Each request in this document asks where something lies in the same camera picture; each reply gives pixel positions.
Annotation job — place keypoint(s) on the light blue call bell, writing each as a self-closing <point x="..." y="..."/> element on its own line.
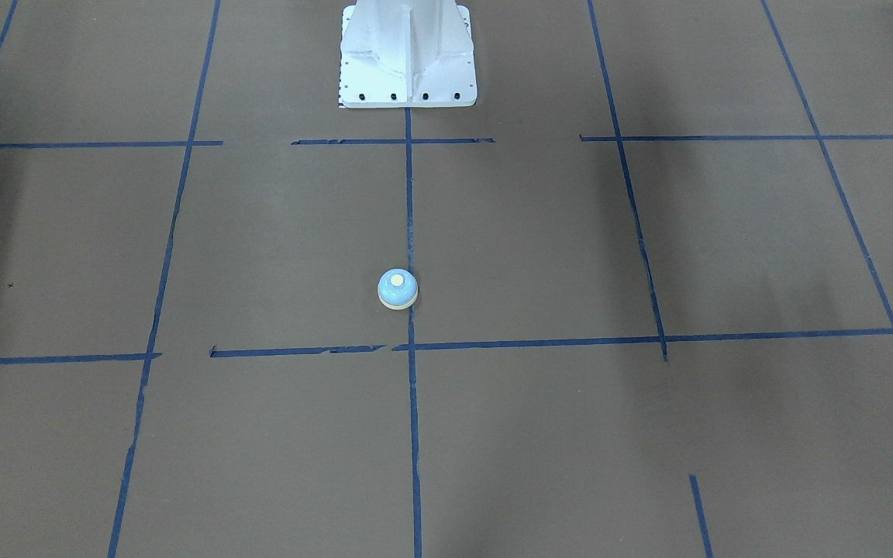
<point x="397" y="289"/>

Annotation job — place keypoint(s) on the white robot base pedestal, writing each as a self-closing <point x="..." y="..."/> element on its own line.
<point x="406" y="54"/>

